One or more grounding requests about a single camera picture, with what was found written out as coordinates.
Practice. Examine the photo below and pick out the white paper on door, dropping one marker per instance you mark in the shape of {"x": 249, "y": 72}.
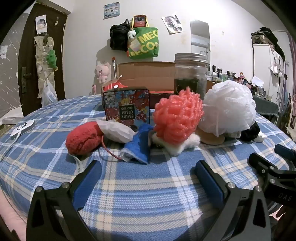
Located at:
{"x": 41, "y": 23}

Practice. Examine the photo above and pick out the photo sheet on wall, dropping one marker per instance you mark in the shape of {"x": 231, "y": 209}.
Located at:
{"x": 173, "y": 24}

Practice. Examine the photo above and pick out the dark green covered desk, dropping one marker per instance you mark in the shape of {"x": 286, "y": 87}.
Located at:
{"x": 266, "y": 106}

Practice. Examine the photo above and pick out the white fluffy scrunchie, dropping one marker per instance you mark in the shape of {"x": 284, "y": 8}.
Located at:
{"x": 182, "y": 144}

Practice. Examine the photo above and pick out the white cabinet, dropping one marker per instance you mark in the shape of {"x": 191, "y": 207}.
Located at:
{"x": 262, "y": 62}

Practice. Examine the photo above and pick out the green plush toy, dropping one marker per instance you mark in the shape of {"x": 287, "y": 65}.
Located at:
{"x": 51, "y": 59}

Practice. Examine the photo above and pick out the black clothing on cabinet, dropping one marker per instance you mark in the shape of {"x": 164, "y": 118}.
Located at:
{"x": 274, "y": 38}

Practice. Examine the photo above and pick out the white plastic bag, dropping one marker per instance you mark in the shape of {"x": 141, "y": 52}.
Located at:
{"x": 48, "y": 93}

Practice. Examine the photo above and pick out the green tote bag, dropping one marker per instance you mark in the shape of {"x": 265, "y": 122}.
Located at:
{"x": 144, "y": 44}

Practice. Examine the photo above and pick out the tan round sponge puff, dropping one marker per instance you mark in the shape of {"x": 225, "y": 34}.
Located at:
{"x": 211, "y": 139}

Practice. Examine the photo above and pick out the pink curtain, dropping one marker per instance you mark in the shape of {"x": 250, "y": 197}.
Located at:
{"x": 291, "y": 69}

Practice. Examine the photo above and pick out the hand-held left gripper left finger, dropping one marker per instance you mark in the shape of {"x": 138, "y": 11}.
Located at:
{"x": 86, "y": 184}

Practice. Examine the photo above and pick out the beige hanging organizer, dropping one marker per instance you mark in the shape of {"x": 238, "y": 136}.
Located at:
{"x": 41, "y": 53}

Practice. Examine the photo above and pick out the clear storage case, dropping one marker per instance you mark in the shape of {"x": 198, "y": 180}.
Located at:
{"x": 259, "y": 38}

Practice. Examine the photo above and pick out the glass jar with metal lid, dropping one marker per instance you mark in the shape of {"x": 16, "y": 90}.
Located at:
{"x": 190, "y": 74}

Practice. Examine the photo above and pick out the black fluffy scrunchie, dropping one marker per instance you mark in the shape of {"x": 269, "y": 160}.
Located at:
{"x": 251, "y": 133}

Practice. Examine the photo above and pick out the white round device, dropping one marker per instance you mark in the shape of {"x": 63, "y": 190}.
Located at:
{"x": 22, "y": 128}

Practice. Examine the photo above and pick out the white mesh bath loofah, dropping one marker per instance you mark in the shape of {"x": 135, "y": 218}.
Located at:
{"x": 229, "y": 106}

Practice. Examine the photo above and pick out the floral tin box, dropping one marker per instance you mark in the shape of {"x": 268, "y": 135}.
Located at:
{"x": 126, "y": 106}

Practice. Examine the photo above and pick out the pink plush toy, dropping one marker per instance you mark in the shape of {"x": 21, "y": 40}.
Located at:
{"x": 102, "y": 71}

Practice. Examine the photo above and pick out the pink foam net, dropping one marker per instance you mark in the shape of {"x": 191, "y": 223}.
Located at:
{"x": 178, "y": 115}

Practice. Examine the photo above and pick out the red photo pouch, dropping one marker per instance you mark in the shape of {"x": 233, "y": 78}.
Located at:
{"x": 139, "y": 21}

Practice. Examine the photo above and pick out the dark wooden door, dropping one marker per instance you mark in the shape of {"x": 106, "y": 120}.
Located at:
{"x": 27, "y": 58}

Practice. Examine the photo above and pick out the panda plush toy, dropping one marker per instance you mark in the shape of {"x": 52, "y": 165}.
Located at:
{"x": 131, "y": 36}

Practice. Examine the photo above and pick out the white envelope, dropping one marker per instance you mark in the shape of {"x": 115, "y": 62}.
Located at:
{"x": 257, "y": 81}

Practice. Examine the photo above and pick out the wall mirror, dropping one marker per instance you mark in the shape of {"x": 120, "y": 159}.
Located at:
{"x": 200, "y": 39}

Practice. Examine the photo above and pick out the cardboard box with red lining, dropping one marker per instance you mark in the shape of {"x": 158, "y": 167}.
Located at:
{"x": 148, "y": 73}

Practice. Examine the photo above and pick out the blue wall poster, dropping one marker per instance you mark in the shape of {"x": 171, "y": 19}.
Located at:
{"x": 111, "y": 10}

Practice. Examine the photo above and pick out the row of cosmetic bottles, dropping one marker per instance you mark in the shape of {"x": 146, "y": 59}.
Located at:
{"x": 231, "y": 77}

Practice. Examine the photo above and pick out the blue plaid blanket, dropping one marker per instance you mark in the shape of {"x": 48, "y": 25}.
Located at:
{"x": 148, "y": 197}

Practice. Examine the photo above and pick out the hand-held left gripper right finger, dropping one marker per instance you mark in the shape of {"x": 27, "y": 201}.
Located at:
{"x": 208, "y": 183}

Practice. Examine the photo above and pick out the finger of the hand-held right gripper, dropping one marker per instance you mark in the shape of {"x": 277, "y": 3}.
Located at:
{"x": 259, "y": 162}
{"x": 285, "y": 151}

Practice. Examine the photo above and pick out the white padded packet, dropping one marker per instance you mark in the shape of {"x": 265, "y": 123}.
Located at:
{"x": 115, "y": 131}

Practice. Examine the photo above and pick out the black backpack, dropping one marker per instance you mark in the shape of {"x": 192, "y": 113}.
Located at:
{"x": 118, "y": 37}

